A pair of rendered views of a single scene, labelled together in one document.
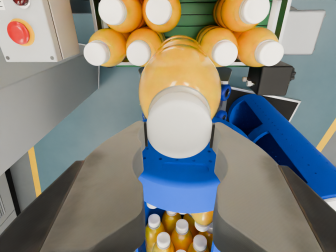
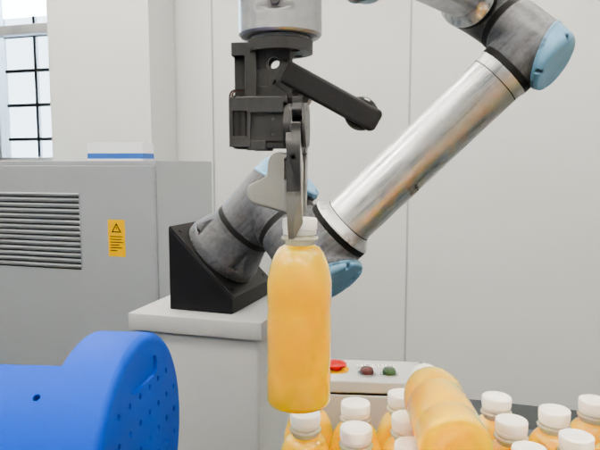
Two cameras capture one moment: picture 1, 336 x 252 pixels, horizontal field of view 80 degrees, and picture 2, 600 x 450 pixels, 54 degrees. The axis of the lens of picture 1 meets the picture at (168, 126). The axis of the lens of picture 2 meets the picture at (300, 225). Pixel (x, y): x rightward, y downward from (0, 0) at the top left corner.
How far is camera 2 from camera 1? 65 cm
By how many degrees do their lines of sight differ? 80
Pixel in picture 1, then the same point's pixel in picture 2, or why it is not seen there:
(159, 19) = (345, 427)
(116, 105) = not seen: outside the picture
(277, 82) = not seen: outside the picture
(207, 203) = (93, 349)
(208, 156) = (130, 417)
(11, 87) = (254, 435)
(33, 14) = (353, 376)
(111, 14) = (351, 402)
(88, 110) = not seen: outside the picture
